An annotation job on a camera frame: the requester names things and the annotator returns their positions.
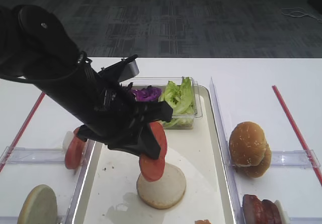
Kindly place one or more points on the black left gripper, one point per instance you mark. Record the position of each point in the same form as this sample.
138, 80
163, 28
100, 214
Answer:
109, 113

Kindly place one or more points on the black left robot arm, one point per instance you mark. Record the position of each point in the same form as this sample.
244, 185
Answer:
35, 49

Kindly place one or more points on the green lettuce leaves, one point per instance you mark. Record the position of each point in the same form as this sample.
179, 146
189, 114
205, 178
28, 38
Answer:
181, 99

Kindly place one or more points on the white tomato holder block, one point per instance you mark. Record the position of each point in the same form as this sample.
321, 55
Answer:
67, 140

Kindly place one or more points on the brown meat patty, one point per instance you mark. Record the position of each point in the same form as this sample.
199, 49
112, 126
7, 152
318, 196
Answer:
253, 209
271, 212

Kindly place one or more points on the bottom bun slice on tray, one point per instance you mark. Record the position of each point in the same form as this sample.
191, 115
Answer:
165, 192

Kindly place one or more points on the left clear acrylic divider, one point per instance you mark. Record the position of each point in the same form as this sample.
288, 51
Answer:
75, 187

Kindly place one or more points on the clear acrylic divider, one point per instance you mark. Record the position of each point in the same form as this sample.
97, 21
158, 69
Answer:
229, 171
75, 187

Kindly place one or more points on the purple cabbage leaves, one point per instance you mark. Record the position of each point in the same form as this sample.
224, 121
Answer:
148, 94

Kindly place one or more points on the white serving tray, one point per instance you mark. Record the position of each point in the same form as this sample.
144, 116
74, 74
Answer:
195, 151

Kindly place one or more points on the clear plastic salad box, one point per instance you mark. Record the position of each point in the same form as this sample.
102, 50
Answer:
139, 83

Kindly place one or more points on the small orange food crumb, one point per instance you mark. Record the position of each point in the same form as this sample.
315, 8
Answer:
202, 221

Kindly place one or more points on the sesame top bun front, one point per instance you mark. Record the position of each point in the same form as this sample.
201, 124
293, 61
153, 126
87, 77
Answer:
247, 144

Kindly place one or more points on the sesame bun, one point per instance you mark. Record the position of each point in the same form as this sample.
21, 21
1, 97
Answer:
261, 168
247, 144

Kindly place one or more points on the right clear acrylic divider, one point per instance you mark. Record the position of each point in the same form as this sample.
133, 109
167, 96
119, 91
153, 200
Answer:
229, 171

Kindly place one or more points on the sesame top bun rear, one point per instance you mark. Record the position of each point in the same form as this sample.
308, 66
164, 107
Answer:
261, 168

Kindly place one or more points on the left red tape strip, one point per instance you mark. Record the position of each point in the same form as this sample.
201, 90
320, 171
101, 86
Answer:
22, 131

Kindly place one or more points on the red tape strip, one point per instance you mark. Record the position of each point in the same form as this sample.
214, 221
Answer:
22, 131
298, 133

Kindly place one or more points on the upright bun half left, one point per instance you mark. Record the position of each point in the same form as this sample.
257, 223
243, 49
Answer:
40, 206

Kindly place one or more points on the left cross acrylic divider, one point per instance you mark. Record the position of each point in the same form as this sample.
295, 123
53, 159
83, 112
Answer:
22, 155

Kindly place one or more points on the cross acrylic divider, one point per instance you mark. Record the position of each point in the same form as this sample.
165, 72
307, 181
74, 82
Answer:
294, 159
22, 155

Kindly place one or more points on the right red tape strip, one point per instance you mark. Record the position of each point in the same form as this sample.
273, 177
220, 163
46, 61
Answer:
298, 133

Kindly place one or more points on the white patty holder block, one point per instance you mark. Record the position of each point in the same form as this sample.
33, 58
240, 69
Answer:
283, 214

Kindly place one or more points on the right cross acrylic divider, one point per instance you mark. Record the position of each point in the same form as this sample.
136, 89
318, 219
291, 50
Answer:
294, 159

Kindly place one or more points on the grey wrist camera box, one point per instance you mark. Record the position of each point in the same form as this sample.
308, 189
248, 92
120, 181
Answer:
123, 70

